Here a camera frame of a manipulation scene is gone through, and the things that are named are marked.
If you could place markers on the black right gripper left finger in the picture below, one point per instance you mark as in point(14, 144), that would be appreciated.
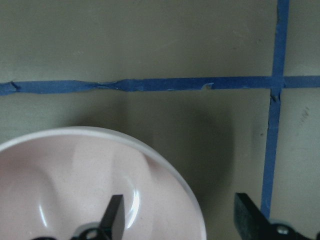
point(113, 221)

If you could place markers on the pink bowl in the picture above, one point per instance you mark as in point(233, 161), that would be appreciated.
point(57, 183)

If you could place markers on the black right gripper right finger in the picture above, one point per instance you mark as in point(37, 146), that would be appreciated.
point(249, 222)

